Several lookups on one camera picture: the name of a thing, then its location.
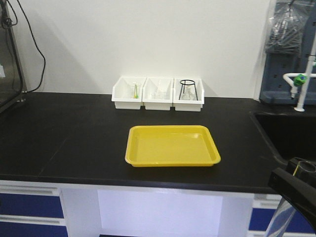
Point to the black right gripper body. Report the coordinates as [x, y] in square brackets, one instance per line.
[293, 185]

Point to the clear test tube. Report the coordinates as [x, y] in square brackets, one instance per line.
[284, 209]

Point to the yellow plastic tray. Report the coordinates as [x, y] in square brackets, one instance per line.
[171, 146]

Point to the black lab sink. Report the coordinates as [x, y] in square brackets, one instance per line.
[288, 136]

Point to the white lab faucet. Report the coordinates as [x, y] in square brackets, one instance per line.
[296, 80]

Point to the clear glass flask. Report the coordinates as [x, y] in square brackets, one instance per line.
[187, 93]

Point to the right white storage bin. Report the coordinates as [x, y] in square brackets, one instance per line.
[188, 105]

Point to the white storage bin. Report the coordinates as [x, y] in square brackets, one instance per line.
[158, 105]
[121, 93]
[188, 105]

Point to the blue pegboard drying rack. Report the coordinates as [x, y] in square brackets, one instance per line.
[289, 36]

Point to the clear glass beakers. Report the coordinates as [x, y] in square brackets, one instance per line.
[157, 89]

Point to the middle white storage bin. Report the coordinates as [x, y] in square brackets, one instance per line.
[158, 105]

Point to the glass beaker with green stirrer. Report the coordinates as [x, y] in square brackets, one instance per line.
[135, 90]

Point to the left white storage bin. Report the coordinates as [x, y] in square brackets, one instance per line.
[121, 93]

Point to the blue white cabinet drawers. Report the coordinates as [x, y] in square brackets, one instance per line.
[63, 210]

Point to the metal glass cabinet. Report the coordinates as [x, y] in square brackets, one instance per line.
[12, 82]

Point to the black wire tripod stand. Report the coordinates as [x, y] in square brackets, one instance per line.
[189, 82]

